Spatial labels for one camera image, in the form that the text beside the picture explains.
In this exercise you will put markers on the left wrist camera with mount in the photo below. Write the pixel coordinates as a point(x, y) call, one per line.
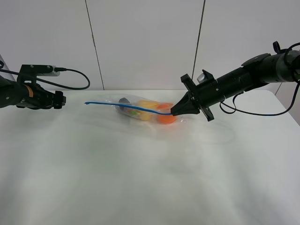
point(28, 72)

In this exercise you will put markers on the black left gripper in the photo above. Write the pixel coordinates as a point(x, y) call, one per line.
point(47, 100)

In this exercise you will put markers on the black oval object in bag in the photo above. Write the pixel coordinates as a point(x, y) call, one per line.
point(123, 101)

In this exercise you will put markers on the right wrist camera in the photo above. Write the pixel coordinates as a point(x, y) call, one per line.
point(204, 77)

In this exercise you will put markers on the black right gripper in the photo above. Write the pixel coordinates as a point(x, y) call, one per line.
point(199, 98)

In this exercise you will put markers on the yellow object in bag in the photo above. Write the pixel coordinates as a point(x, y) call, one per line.
point(146, 104)

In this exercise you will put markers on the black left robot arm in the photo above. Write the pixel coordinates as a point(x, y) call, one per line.
point(25, 92)

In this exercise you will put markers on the clear zip bag blue zipper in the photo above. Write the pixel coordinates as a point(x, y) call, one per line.
point(112, 100)

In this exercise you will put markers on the orange round object in bag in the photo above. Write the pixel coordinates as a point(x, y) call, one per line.
point(166, 118)

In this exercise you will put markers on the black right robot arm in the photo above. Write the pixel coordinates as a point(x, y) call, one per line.
point(261, 70)

